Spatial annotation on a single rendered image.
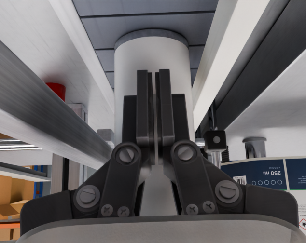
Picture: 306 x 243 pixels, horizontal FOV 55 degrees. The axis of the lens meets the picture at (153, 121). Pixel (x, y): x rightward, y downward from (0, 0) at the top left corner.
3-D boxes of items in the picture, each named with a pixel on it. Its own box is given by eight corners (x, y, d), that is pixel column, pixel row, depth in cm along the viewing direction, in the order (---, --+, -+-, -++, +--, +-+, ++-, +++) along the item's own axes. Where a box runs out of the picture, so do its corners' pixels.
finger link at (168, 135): (160, 226, 13) (156, 105, 17) (232, 223, 13) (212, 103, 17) (159, 202, 10) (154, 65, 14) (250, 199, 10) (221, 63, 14)
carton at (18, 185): (39, 179, 317) (36, 214, 308) (-3, 180, 316) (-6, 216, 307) (21, 176, 273) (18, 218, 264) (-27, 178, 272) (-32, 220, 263)
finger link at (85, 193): (85, 228, 13) (97, 108, 17) (157, 226, 13) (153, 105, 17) (65, 205, 10) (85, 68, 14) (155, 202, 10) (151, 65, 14)
